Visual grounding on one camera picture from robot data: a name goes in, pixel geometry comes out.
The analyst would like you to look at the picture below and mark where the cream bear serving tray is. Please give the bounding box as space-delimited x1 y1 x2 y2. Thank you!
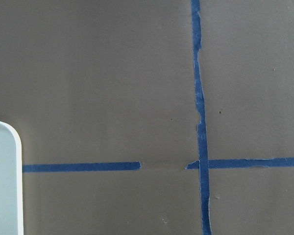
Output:
0 121 24 235

